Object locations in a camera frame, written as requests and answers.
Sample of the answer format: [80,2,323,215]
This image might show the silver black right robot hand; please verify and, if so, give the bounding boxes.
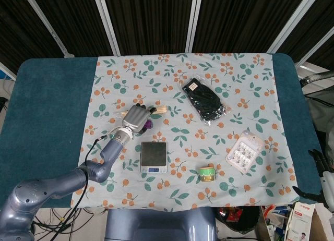
[292,149,334,208]

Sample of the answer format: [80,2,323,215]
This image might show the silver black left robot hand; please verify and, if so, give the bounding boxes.
[122,103,159,134]

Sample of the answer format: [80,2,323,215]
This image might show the digital kitchen scale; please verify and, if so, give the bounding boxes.
[139,141,168,173]

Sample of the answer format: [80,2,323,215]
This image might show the wooden stick bundle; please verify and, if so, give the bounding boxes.
[120,105,171,116]

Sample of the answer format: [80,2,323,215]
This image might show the white red carton box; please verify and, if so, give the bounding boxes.
[284,201,327,241]

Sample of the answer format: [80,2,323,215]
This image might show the floral orange-berry tablecloth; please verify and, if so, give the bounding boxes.
[70,52,300,210]

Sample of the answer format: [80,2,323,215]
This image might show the black gloves in clear bag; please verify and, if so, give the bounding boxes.
[181,77,232,126]

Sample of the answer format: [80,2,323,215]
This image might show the teal table cover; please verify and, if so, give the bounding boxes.
[0,53,324,209]

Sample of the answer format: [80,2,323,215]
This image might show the metal hooks blister pack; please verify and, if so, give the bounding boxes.
[225,130,264,173]

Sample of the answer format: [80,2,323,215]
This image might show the red snack packaging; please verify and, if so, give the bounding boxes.
[219,207,244,223]

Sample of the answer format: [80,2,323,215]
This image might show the blue-grey robot torso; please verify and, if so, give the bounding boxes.
[104,207,219,241]

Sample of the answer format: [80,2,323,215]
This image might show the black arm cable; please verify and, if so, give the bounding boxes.
[69,134,110,218]

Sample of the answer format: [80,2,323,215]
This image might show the white metal frame post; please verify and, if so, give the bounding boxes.
[268,0,319,54]
[185,0,204,54]
[91,0,121,56]
[294,26,334,68]
[22,0,75,58]

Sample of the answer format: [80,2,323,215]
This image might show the black floor cables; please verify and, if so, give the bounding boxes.
[32,207,105,241]

